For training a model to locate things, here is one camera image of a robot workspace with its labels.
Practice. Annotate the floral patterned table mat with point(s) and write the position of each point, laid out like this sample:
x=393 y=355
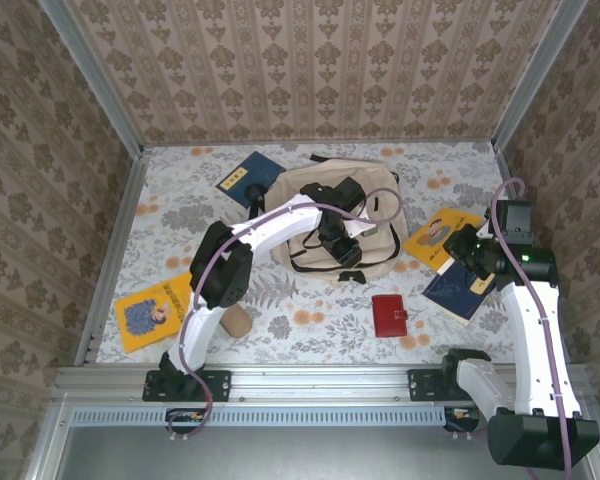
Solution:
x=330 y=310

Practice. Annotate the dark blue book yellow label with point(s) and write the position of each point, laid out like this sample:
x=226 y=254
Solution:
x=452 y=295

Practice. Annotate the grey metal sheet panel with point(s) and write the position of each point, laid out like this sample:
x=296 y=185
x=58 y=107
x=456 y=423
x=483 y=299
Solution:
x=305 y=455

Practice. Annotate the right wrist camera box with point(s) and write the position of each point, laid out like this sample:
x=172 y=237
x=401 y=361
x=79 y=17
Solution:
x=484 y=228

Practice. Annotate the yellow book with blue figure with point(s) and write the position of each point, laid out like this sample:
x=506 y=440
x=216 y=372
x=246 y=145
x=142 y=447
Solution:
x=140 y=335

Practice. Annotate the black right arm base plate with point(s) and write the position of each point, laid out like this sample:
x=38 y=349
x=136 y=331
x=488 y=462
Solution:
x=420 y=385

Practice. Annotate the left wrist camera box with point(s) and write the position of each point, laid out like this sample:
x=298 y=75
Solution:
x=362 y=228

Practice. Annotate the aluminium side rail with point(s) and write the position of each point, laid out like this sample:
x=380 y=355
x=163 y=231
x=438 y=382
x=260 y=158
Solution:
x=503 y=160
x=114 y=250

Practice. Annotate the tan glasses case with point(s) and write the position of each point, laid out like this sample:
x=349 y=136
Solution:
x=237 y=322

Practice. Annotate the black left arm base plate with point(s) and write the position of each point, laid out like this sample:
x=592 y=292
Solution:
x=215 y=385

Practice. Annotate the aluminium frame post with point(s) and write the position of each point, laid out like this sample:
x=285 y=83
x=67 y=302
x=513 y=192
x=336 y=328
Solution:
x=535 y=75
x=96 y=80

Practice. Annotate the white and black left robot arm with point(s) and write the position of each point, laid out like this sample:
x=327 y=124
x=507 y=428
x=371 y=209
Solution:
x=220 y=270

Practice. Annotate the red wallet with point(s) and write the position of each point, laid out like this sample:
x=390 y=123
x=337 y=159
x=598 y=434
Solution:
x=387 y=317

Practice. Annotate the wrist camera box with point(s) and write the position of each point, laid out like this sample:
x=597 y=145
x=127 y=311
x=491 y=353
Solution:
x=362 y=228
x=484 y=228

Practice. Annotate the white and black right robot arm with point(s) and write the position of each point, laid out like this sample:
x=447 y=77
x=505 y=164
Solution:
x=530 y=340

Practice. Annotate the thin aluminium wall rail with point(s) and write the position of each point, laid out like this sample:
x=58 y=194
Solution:
x=230 y=143

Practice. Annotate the navy book with white label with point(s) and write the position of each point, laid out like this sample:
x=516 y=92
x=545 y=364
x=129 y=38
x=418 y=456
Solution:
x=245 y=175

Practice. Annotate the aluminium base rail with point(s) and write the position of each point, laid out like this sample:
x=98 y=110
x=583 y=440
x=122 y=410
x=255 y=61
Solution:
x=320 y=382

